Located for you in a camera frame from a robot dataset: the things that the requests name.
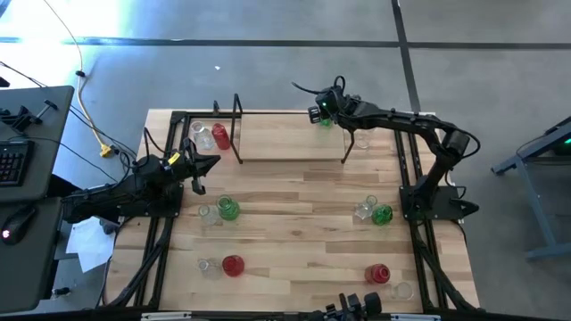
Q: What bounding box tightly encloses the black camera rig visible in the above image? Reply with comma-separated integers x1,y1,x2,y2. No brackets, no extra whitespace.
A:
307,292,385,321

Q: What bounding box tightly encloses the round red glass vase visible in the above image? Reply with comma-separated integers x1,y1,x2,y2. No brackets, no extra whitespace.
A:
221,254,246,278

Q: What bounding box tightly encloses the round green glass vase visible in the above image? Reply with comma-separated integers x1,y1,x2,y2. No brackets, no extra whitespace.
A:
371,203,394,226

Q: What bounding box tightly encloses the black device with green light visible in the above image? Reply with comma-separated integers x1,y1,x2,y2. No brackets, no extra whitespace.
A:
552,133,571,157

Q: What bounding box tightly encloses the red swirl ribbed glass vase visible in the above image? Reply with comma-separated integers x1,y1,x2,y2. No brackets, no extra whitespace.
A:
364,263,392,285

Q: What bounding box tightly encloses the wooden shelf with black legs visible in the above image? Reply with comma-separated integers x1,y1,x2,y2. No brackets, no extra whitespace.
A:
231,92,357,165

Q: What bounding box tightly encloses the black aluminium table frame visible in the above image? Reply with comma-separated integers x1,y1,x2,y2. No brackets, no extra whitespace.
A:
95,109,481,313

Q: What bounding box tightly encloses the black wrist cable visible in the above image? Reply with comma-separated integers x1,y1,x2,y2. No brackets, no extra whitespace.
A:
291,74,347,96
142,127,167,158

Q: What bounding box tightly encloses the clear conical glass vase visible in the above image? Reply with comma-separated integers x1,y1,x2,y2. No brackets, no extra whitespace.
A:
391,280,415,301

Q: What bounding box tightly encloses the yellow extension cable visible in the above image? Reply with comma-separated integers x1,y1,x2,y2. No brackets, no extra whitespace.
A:
42,0,113,159

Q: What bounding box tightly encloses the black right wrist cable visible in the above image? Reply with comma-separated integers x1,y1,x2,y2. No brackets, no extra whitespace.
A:
291,74,347,96

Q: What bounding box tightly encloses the black keyboard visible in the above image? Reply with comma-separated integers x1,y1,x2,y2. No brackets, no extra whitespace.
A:
0,139,35,187

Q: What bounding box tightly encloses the grey desk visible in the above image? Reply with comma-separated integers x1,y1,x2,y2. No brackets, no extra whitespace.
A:
0,85,75,204
0,195,63,313

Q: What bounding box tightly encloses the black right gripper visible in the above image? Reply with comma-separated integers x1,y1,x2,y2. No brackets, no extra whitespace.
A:
307,86,353,125

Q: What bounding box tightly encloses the small clear glass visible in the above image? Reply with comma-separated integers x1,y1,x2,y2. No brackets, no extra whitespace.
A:
354,128,375,151

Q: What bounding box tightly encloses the wide green textured glass vase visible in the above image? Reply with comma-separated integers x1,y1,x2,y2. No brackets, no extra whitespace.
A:
215,194,241,222

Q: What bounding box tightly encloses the white label strip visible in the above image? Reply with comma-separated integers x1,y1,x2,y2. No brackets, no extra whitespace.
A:
140,311,193,321
390,313,442,321

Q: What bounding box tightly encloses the clear fluted glass vase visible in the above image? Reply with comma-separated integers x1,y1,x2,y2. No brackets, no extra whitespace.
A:
354,194,379,221

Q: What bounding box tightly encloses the black computer mouse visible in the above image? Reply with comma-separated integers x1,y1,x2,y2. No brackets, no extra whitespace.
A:
1,204,37,246

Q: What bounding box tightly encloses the black desk clamp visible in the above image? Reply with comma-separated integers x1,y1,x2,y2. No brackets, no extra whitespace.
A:
0,99,59,133

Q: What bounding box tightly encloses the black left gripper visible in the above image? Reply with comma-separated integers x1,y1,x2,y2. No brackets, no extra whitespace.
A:
169,137,222,196

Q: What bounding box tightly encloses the grey metal stand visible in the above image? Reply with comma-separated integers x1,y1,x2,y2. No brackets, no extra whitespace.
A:
490,114,571,262

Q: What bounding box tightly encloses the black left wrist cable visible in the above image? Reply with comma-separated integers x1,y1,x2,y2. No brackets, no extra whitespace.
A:
142,127,167,158

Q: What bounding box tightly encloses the white paper sheet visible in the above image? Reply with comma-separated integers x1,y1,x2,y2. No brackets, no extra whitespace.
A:
65,216,118,274

